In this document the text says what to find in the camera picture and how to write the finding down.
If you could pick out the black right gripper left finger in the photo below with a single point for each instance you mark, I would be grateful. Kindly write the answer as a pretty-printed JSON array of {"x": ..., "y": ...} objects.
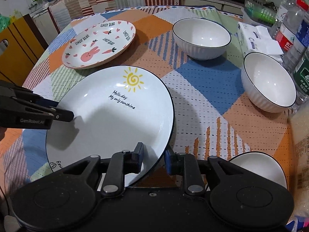
[{"x": 119, "y": 165}]

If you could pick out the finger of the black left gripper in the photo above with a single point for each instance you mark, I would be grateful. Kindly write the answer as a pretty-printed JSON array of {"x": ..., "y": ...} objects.
[{"x": 62, "y": 114}]

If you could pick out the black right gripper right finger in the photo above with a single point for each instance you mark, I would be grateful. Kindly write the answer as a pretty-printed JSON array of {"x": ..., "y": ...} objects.
[{"x": 186, "y": 166}]

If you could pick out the white sun plate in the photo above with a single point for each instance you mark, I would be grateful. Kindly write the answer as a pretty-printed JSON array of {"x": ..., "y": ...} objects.
[{"x": 114, "y": 109}]

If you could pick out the white pink bunny plate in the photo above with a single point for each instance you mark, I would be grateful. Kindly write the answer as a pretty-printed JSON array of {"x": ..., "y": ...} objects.
[{"x": 98, "y": 44}]

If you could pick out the brown wooden cabinet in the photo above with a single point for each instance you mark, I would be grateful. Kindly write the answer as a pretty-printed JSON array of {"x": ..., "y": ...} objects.
[{"x": 22, "y": 44}]

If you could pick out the white ribbed bowl near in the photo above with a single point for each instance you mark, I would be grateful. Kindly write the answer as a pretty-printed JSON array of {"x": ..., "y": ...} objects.
[{"x": 261, "y": 164}]

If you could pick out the white ribbed bowl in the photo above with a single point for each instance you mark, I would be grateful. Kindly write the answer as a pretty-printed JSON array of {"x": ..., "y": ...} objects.
[
  {"x": 261, "y": 164},
  {"x": 200, "y": 38},
  {"x": 267, "y": 84}
]

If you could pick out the white ribbed bowl middle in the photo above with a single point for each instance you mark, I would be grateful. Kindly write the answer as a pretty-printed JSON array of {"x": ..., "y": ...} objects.
[{"x": 267, "y": 84}]

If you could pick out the white ribbed bowl far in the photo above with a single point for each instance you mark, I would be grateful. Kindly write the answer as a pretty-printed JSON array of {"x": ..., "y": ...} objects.
[{"x": 200, "y": 38}]

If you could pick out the white tissue pack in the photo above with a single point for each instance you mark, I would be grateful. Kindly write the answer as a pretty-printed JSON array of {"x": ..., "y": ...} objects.
[{"x": 257, "y": 39}]

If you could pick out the green label water bottle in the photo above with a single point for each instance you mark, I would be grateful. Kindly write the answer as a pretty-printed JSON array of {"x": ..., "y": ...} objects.
[{"x": 300, "y": 78}]

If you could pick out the white low cabinet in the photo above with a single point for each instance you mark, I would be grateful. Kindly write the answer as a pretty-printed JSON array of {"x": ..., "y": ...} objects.
[{"x": 223, "y": 5}]

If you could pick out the basket with green items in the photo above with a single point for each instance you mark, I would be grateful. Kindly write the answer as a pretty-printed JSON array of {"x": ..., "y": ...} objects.
[{"x": 261, "y": 11}]

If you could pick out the blue cap water bottle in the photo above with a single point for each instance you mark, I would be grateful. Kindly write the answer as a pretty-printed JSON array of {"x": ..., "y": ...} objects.
[{"x": 293, "y": 56}]

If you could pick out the red cap water bottle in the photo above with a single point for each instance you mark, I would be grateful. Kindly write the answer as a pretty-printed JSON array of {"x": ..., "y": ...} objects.
[{"x": 287, "y": 21}]

